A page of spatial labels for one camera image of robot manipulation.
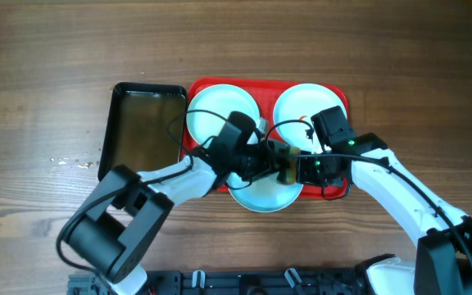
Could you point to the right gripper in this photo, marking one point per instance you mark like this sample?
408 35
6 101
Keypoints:
304 174

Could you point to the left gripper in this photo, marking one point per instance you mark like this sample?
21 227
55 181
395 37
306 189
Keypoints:
269 161

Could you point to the green yellow sponge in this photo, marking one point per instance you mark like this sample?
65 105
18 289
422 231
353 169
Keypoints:
287 165

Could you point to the light blue plate front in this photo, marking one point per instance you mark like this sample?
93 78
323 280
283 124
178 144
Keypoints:
264 195

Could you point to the light blue plate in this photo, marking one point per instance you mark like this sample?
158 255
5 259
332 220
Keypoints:
221 99
264 195
301 102

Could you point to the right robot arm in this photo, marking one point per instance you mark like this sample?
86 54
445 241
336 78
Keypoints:
441 233

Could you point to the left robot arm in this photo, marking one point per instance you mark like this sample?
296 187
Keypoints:
119 220

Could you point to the red plastic tray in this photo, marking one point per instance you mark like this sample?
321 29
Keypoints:
266 93

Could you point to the black rectangular water tray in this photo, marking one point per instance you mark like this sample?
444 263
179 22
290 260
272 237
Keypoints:
143 122

